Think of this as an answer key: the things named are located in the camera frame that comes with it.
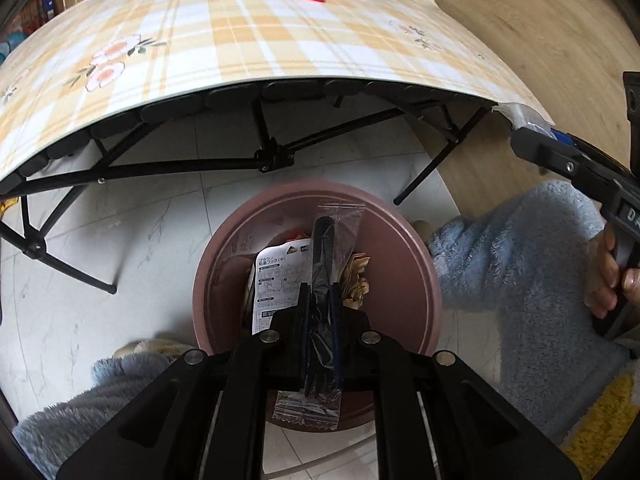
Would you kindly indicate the yellow fluffy cloth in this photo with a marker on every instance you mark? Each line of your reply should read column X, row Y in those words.
column 605, row 420

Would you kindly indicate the white printed package card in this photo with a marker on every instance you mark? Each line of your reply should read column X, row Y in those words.
column 277, row 280

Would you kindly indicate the clear tape piece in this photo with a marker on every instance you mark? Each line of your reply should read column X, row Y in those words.
column 525, row 115

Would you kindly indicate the plaid floral tablecloth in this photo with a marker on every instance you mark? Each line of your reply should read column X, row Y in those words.
column 250, row 35

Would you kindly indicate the person's right hand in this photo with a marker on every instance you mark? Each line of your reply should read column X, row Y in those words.
column 602, row 280

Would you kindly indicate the beige fluffy slipper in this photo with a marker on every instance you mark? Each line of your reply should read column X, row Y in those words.
column 150, row 349

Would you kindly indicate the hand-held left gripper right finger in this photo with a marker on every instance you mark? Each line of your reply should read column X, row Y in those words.
column 336, row 320

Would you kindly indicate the person's left leg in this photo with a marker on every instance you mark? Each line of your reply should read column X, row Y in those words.
column 75, row 410

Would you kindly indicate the gold wrapper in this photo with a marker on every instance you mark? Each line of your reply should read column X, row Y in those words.
column 356, row 280

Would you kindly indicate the pink plastic bin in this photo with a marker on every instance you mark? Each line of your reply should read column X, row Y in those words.
column 400, row 285

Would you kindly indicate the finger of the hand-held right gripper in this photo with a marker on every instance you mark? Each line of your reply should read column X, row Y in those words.
column 564, row 137
column 560, row 160

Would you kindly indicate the black plastic fork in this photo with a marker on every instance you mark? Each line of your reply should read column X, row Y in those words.
column 325, row 240

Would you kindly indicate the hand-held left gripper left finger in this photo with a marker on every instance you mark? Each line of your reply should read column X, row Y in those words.
column 304, row 320

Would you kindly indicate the black folding table frame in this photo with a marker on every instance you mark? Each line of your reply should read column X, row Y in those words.
column 200, row 165

